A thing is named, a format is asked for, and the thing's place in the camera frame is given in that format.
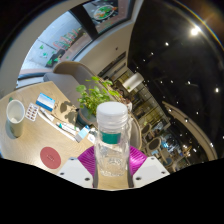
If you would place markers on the white cylindrical pillar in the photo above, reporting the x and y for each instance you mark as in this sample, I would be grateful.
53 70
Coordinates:
132 82

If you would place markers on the small blue white carton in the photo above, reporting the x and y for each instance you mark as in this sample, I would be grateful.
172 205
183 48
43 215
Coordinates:
82 133

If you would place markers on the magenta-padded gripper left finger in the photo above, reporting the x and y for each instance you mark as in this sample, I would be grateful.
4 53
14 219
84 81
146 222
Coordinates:
75 171

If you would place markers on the flat round red coaster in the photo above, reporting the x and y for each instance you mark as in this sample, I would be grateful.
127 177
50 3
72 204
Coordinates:
50 157

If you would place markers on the white pen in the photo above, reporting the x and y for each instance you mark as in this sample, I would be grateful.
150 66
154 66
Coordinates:
55 121

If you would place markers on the group of round-backed chairs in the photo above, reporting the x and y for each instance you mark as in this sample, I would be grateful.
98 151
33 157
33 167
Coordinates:
155 145

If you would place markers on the window with colourful decals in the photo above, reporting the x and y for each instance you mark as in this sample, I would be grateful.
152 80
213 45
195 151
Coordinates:
63 40

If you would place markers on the grey curved sofa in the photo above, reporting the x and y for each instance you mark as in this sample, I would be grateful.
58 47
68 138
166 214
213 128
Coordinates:
70 78

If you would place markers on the pill blister pack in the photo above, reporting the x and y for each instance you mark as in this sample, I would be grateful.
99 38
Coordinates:
32 112

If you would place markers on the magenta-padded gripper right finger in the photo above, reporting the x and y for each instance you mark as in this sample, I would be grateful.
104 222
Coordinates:
150 170

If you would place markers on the clear plastic water bottle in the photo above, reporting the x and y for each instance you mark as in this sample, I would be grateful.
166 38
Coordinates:
112 146

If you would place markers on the group of ceiling lights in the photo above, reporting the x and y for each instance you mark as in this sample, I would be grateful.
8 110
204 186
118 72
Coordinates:
195 31

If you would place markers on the white paper cup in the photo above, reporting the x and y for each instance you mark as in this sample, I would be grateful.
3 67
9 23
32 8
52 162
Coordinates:
15 118

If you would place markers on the flat blue white box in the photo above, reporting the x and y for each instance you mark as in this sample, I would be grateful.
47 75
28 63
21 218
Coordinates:
45 101

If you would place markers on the green potted plant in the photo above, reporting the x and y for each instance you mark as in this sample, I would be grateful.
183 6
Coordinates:
95 98

